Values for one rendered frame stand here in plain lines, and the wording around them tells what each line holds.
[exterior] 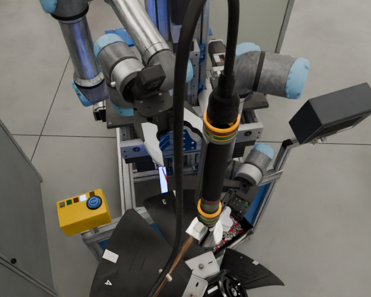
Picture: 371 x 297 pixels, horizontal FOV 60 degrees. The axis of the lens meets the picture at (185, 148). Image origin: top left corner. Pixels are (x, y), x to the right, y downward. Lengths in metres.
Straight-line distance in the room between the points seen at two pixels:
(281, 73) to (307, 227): 1.61
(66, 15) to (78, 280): 1.64
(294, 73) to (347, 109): 0.40
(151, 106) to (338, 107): 0.84
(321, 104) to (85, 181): 1.80
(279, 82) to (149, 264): 0.58
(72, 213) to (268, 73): 0.78
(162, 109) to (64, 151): 2.18
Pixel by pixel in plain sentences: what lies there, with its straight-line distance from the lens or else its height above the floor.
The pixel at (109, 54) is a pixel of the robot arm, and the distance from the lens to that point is 0.72.
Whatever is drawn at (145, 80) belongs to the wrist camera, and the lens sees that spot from 0.55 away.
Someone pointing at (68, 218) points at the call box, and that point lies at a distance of 1.19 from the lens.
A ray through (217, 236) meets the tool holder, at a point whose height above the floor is 1.46.
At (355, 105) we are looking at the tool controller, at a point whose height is 1.24.
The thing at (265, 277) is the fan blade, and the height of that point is 1.01.
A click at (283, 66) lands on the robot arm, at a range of 0.96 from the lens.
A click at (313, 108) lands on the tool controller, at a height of 1.24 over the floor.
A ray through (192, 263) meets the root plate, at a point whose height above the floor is 1.19.
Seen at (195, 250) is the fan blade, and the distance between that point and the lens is 0.95.
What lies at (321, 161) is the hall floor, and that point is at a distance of 2.72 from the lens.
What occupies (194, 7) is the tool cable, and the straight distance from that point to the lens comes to 0.23.
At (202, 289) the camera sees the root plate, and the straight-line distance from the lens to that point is 0.87.
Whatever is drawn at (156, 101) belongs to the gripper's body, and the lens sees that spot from 0.61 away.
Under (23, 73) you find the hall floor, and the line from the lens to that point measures 3.52.
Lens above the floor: 2.10
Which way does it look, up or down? 54 degrees down
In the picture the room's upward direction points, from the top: straight up
